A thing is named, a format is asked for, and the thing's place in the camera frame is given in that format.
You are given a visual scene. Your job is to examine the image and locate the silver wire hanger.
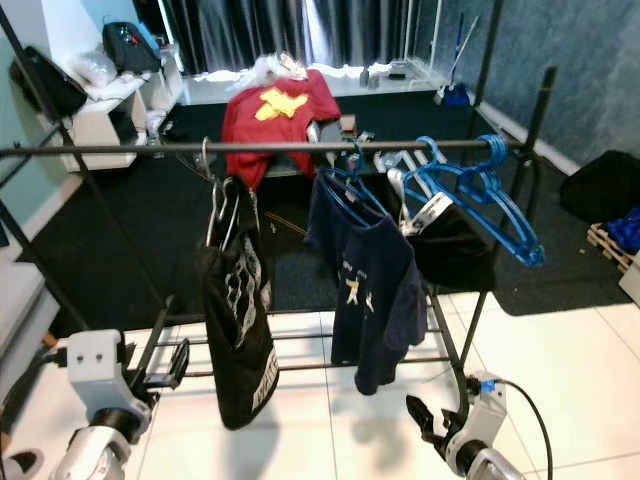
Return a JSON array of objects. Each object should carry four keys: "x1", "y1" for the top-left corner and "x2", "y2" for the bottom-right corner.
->
[{"x1": 202, "y1": 138, "x2": 239, "y2": 249}]

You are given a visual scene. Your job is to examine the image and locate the black backpack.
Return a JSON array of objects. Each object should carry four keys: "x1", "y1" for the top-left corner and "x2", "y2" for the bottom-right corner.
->
[{"x1": 102, "y1": 22, "x2": 161, "y2": 76}]

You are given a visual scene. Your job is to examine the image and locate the white shelf unit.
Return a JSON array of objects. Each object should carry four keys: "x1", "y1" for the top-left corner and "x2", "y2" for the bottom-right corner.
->
[{"x1": 60, "y1": 60, "x2": 186, "y2": 173}]

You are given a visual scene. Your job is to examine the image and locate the grey upholstered bench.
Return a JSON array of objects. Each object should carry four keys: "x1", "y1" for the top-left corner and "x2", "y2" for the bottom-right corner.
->
[{"x1": 0, "y1": 262, "x2": 46, "y2": 396}]

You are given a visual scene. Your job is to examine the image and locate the black metal clothes rack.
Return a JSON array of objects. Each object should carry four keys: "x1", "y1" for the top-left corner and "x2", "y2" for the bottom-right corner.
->
[{"x1": 0, "y1": 0, "x2": 558, "y2": 431}]

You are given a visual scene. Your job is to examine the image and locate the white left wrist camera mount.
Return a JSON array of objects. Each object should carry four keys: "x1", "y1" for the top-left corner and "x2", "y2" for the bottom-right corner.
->
[{"x1": 63, "y1": 328, "x2": 153, "y2": 426}]

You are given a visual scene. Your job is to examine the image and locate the black printed t-shirt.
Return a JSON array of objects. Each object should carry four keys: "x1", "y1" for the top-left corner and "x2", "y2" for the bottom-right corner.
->
[{"x1": 198, "y1": 178, "x2": 281, "y2": 431}]

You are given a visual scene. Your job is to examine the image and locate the blue mop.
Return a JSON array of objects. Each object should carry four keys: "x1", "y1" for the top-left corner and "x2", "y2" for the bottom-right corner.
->
[{"x1": 433, "y1": 15, "x2": 481, "y2": 108}]

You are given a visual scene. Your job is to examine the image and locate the wooden pallet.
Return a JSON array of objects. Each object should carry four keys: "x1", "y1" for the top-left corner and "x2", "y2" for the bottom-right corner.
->
[{"x1": 586, "y1": 222, "x2": 636, "y2": 271}]

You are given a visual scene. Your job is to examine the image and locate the white clothes hanger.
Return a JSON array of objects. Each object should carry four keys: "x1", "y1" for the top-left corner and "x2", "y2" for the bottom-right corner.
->
[{"x1": 390, "y1": 190, "x2": 453, "y2": 236}]

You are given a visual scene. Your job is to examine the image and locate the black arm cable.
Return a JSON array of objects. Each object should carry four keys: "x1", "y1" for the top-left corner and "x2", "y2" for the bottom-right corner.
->
[
  {"x1": 0, "y1": 345, "x2": 67, "y2": 441},
  {"x1": 495, "y1": 376, "x2": 557, "y2": 480}
]

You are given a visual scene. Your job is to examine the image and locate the dark floor carpet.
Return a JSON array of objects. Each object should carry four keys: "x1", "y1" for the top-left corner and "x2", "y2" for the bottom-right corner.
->
[{"x1": 25, "y1": 95, "x2": 640, "y2": 316}]

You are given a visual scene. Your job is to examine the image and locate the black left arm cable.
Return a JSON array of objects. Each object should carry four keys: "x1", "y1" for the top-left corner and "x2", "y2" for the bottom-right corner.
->
[{"x1": 0, "y1": 345, "x2": 67, "y2": 441}]

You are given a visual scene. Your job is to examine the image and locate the red t-shirt with yellow star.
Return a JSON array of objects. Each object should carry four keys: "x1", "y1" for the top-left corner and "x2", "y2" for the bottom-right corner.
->
[{"x1": 222, "y1": 70, "x2": 343, "y2": 191}]

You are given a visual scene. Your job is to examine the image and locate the dark striped curtain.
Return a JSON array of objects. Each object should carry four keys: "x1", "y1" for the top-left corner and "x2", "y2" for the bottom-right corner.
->
[{"x1": 160, "y1": 0, "x2": 441, "y2": 76}]

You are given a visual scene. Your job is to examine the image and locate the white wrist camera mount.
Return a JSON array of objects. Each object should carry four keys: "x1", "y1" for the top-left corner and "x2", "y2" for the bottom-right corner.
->
[
  {"x1": 63, "y1": 328, "x2": 153, "y2": 426},
  {"x1": 455, "y1": 372, "x2": 509, "y2": 453}
]

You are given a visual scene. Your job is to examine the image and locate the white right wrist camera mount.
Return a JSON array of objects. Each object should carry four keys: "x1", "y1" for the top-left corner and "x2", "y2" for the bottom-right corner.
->
[{"x1": 455, "y1": 372, "x2": 509, "y2": 453}]

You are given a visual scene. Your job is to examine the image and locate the white plastic bag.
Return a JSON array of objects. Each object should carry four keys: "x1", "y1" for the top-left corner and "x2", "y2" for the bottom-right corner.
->
[{"x1": 72, "y1": 50, "x2": 121, "y2": 91}]

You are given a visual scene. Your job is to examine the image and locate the black hanging garment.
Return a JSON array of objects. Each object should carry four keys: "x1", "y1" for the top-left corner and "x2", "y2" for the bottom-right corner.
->
[{"x1": 400, "y1": 190, "x2": 496, "y2": 291}]

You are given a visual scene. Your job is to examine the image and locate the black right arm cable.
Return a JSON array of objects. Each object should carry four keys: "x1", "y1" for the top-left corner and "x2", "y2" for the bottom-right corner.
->
[{"x1": 495, "y1": 376, "x2": 557, "y2": 480}]

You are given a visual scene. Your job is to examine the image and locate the bright blue cloth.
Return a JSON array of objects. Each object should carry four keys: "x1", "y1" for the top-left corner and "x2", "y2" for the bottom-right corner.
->
[{"x1": 605, "y1": 205, "x2": 640, "y2": 253}]

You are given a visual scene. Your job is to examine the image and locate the navy printed t-shirt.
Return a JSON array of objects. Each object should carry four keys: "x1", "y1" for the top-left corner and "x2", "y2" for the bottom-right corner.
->
[{"x1": 305, "y1": 165, "x2": 429, "y2": 396}]

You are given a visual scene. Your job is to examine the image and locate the black soft bag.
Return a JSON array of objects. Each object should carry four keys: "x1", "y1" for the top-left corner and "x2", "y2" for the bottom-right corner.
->
[{"x1": 558, "y1": 150, "x2": 640, "y2": 223}]

